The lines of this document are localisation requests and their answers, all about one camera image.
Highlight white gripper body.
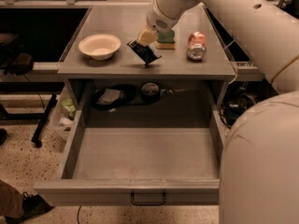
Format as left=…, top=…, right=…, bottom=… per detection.
left=146, top=0, right=178, bottom=33

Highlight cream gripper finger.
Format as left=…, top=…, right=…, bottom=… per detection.
left=137, top=29, right=158, bottom=47

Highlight dark blue rxbar wrapper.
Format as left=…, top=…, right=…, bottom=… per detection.
left=127, top=39, right=161, bottom=65

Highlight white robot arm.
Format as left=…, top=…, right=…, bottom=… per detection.
left=147, top=0, right=299, bottom=224

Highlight grey counter cabinet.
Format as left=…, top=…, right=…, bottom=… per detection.
left=58, top=4, right=235, bottom=107

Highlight open grey drawer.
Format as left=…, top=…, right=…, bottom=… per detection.
left=33, top=83, right=230, bottom=207

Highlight green yellow sponge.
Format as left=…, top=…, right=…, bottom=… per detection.
left=155, top=30, right=176, bottom=49

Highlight crushed orange soda can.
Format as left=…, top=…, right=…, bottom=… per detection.
left=187, top=32, right=206, bottom=61

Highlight white paper bowl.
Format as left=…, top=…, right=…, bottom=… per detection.
left=78, top=34, right=121, bottom=61

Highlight black roll of tape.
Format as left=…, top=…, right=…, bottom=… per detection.
left=140, top=82, right=160, bottom=104

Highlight black tray with papers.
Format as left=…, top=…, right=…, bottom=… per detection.
left=91, top=84, right=136, bottom=111

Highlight green white packet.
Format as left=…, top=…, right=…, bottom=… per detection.
left=61, top=99, right=76, bottom=118

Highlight dark bag on shelf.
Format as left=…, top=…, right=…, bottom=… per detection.
left=4, top=53, right=34, bottom=76

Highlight black tripod leg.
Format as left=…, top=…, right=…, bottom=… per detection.
left=31, top=94, right=57, bottom=148

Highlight black shoe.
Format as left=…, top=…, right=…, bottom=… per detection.
left=5, top=192, right=53, bottom=224

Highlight brown trouser leg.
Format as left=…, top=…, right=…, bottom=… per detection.
left=0, top=180, right=24, bottom=218

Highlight white power cable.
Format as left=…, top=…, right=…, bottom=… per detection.
left=222, top=39, right=239, bottom=86

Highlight black drawer handle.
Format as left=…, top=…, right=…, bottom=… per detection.
left=131, top=192, right=166, bottom=206

